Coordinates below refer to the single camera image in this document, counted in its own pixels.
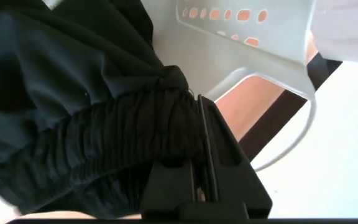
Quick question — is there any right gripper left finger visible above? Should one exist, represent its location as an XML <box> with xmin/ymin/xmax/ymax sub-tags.
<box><xmin>139</xmin><ymin>160</ymin><xmax>199</xmax><ymax>219</ymax></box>

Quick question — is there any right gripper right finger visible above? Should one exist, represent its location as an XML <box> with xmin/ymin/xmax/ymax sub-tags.
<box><xmin>196</xmin><ymin>94</ymin><xmax>273</xmax><ymax>219</ymax></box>

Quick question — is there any black garment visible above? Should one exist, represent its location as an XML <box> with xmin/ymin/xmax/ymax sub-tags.
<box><xmin>0</xmin><ymin>0</ymin><xmax>206</xmax><ymax>220</ymax></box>

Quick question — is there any white laundry basket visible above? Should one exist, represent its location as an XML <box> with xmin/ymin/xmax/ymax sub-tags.
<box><xmin>140</xmin><ymin>0</ymin><xmax>318</xmax><ymax>172</ymax></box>

